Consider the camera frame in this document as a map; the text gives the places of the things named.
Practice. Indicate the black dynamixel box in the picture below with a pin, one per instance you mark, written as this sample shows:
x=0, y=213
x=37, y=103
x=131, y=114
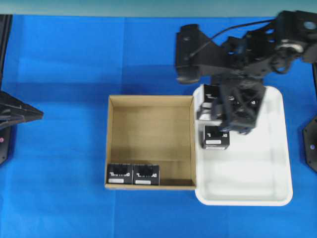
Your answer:
x=119, y=173
x=146, y=174

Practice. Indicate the black right frame post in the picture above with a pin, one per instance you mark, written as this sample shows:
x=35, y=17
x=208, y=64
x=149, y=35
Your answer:
x=314, y=69

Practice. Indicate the black left frame post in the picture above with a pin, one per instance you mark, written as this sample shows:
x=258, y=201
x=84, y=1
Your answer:
x=5, y=29

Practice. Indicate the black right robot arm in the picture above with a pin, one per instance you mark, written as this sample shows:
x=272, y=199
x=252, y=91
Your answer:
x=271, y=48

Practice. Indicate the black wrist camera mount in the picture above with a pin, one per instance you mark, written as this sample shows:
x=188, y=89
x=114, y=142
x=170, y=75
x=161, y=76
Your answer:
x=196, y=55

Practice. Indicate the open brown cardboard box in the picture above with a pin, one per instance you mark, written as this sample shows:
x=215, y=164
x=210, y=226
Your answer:
x=153, y=130

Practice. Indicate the black Dynamixel box far left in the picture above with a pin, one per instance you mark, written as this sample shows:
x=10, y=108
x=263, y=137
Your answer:
x=119, y=173

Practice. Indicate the black Dynamixel box gripped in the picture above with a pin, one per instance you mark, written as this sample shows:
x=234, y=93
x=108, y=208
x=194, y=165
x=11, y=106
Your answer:
x=243, y=114

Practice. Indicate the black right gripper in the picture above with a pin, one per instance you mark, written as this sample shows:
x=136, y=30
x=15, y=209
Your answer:
x=245, y=96

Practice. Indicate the black box tray middle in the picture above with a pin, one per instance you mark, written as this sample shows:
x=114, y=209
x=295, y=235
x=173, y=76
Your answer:
x=213, y=138

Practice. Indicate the blue table cloth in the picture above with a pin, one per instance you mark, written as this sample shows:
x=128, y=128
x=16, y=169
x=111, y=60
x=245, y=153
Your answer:
x=52, y=185

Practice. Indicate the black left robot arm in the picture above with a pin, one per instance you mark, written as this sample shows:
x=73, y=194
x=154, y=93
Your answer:
x=14, y=111

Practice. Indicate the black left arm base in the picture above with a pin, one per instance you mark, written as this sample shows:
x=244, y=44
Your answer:
x=4, y=143

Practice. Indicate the black frame post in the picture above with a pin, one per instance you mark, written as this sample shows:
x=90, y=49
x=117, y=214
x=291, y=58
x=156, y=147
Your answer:
x=314, y=69
x=5, y=29

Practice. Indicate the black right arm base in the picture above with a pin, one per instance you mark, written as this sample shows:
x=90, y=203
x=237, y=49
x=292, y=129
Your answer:
x=310, y=144

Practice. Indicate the white plastic tray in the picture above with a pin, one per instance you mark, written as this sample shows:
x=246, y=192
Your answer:
x=255, y=168

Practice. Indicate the black box tray top-left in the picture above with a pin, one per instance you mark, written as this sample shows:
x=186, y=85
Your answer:
x=205, y=98

